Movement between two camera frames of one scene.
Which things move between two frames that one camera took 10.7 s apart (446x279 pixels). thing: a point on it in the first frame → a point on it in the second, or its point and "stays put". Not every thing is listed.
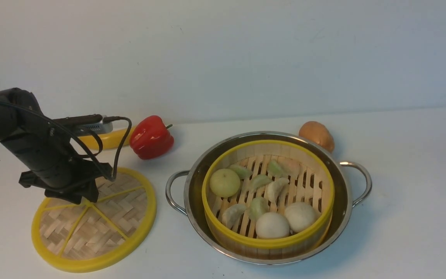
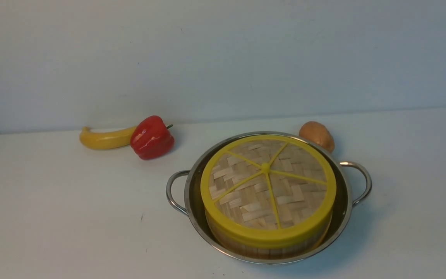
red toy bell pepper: x=150 y=138 stays put
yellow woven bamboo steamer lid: x=83 y=238 → x=268 y=191
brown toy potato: x=317 y=132 stays put
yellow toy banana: x=110 y=139 stays put
